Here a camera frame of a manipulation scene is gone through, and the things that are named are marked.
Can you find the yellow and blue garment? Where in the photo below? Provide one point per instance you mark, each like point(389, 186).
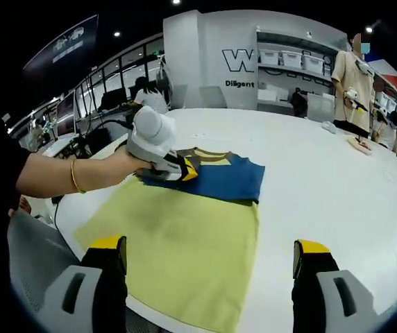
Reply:
point(184, 243)

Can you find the black computer monitor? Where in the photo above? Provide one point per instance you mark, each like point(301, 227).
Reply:
point(113, 100)

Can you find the person's black sleeve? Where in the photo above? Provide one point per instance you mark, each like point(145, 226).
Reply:
point(4, 166)

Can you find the dark overhead screen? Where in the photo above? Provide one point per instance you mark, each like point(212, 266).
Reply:
point(63, 45)

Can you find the grey metal shelving unit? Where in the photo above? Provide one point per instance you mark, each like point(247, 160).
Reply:
point(288, 79)

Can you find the dark office desk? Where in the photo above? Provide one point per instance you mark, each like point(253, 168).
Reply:
point(87, 135)

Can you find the white storage bin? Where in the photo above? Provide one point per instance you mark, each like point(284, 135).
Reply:
point(291, 59)
point(313, 64)
point(269, 58)

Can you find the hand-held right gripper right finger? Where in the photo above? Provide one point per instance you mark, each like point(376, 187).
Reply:
point(309, 298)

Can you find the black bag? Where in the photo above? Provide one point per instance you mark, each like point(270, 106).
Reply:
point(299, 104)

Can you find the white crumpled cloth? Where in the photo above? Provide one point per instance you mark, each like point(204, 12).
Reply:
point(330, 127)

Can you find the grey mesh chair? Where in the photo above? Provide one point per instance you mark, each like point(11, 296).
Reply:
point(39, 249)

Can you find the person's left hand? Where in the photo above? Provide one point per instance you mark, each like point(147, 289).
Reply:
point(115, 170)

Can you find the white box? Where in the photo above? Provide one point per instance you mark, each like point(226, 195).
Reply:
point(321, 105)

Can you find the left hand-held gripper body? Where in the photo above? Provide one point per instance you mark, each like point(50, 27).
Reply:
point(150, 135)

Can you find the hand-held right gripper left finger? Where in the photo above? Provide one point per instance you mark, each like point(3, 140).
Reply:
point(108, 298)

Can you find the gold bangle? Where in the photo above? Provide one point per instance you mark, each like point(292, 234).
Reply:
point(75, 180)

